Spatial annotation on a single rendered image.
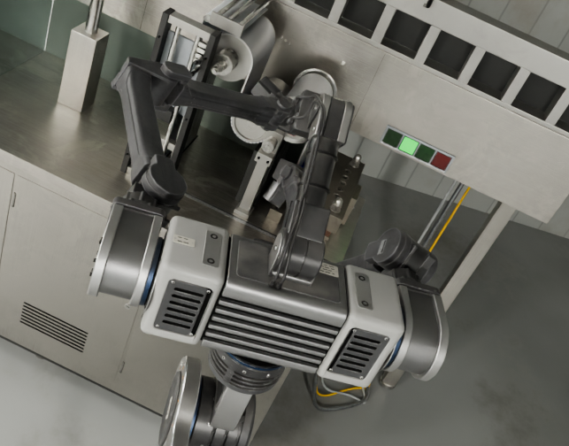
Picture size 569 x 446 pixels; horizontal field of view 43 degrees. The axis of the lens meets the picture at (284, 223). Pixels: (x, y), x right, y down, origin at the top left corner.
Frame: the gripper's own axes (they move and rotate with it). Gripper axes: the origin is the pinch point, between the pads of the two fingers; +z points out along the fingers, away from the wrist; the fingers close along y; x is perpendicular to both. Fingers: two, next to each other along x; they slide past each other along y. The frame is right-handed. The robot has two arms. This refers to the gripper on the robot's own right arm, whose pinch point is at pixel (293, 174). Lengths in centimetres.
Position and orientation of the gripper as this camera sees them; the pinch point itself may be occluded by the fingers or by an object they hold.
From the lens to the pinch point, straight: 226.6
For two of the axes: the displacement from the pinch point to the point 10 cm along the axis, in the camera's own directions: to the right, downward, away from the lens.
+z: 0.6, -0.6, 10.0
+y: 9.0, 4.3, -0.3
